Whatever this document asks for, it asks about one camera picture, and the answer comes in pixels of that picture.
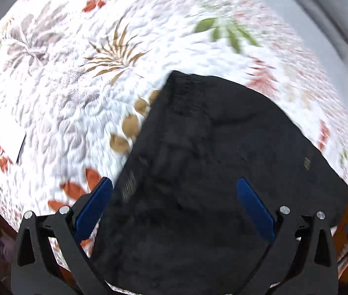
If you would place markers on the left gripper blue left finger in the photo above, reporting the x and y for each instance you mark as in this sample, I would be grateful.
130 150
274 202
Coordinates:
35 269

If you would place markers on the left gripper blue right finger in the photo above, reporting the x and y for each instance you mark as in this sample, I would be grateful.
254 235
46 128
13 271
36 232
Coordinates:
300 258

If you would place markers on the black pants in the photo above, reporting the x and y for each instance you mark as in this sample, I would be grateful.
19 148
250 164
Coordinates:
175 224

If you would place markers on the small white card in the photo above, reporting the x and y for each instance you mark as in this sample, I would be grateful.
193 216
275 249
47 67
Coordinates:
14 137

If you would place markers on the floral white quilt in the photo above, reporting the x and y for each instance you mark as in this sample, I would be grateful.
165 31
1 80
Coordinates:
80 77

